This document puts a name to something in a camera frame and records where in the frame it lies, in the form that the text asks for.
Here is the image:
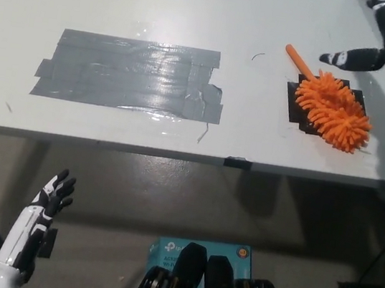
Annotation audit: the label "teal router cardboard box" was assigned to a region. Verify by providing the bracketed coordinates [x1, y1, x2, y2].
[142, 231, 258, 288]

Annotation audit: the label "small black tape strip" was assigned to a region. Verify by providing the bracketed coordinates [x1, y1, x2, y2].
[222, 153, 253, 171]

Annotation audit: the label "black tape square patch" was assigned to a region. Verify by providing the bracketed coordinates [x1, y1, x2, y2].
[280, 70, 371, 143]

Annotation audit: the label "orange microfiber duster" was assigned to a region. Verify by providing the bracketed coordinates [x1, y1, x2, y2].
[270, 43, 384, 157]

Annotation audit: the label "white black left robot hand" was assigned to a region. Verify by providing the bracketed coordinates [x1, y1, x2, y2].
[0, 160, 79, 288]

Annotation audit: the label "black robot torso blocks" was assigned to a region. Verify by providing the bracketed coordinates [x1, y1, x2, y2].
[130, 233, 296, 288]

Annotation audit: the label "grey duct tape patch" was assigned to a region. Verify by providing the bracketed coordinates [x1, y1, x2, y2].
[28, 24, 232, 125]

